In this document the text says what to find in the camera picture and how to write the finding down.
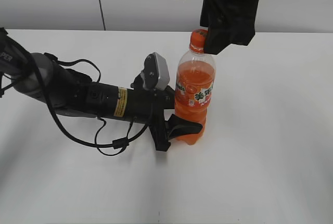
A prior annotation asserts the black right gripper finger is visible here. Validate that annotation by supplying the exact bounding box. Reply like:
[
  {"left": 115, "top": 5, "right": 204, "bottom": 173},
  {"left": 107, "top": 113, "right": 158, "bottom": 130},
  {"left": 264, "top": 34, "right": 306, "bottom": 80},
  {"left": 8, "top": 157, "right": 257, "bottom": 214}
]
[
  {"left": 202, "top": 22, "right": 233, "bottom": 55},
  {"left": 228, "top": 15, "right": 255, "bottom": 46}
]

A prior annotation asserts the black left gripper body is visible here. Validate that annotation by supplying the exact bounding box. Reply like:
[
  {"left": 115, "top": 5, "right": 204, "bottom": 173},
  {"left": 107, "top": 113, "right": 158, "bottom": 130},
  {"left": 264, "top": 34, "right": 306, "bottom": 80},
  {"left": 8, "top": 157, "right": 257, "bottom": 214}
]
[{"left": 129, "top": 75, "right": 174, "bottom": 152}]

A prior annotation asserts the orange soda plastic bottle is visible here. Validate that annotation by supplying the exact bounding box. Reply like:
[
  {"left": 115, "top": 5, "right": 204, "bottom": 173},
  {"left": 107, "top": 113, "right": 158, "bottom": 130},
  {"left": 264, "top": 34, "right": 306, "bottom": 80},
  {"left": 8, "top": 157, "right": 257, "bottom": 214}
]
[{"left": 173, "top": 46, "right": 216, "bottom": 146}]

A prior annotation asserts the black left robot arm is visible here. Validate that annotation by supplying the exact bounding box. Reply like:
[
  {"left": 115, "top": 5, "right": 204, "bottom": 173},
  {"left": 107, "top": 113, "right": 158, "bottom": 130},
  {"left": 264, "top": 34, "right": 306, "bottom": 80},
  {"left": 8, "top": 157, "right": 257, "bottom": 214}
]
[{"left": 1, "top": 29, "right": 203, "bottom": 153}]

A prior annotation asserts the orange bottle cap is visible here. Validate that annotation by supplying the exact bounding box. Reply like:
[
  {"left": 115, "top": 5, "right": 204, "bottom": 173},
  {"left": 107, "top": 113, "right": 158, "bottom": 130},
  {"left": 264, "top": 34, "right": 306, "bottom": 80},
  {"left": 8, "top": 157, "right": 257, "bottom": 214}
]
[{"left": 189, "top": 29, "right": 208, "bottom": 54}]

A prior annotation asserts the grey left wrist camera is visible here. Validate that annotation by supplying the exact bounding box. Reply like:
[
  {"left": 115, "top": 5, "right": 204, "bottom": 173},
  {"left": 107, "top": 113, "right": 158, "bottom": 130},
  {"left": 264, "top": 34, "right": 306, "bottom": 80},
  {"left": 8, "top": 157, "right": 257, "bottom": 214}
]
[{"left": 140, "top": 52, "right": 170, "bottom": 91}]

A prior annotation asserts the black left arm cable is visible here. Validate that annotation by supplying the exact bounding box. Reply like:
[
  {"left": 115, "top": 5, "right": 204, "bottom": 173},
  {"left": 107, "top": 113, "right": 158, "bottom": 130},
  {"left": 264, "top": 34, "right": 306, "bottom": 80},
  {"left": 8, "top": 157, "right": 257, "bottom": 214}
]
[{"left": 0, "top": 52, "right": 151, "bottom": 156}]

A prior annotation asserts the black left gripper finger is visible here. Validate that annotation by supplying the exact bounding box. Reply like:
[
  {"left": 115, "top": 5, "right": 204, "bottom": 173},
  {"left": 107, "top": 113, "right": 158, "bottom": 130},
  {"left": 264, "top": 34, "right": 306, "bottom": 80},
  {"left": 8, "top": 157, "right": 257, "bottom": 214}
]
[
  {"left": 166, "top": 85, "right": 175, "bottom": 101},
  {"left": 165, "top": 114, "right": 203, "bottom": 141}
]

